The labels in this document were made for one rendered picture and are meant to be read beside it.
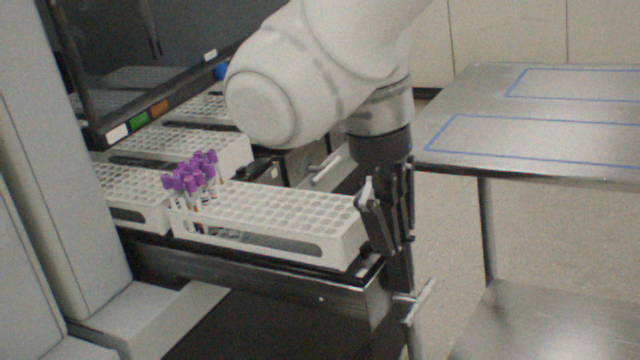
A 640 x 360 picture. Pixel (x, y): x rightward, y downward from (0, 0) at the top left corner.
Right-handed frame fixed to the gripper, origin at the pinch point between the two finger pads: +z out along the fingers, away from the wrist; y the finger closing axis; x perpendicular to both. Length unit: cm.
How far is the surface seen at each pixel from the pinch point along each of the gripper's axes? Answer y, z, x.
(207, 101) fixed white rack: -33, -7, -57
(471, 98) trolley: -50, -2, -8
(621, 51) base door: -228, 53, -15
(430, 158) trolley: -25.7, -2.1, -6.3
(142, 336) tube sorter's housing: 16.6, 7.6, -33.7
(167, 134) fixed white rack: -18, -7, -54
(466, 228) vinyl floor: -127, 80, -45
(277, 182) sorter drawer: -20.4, 2.5, -33.6
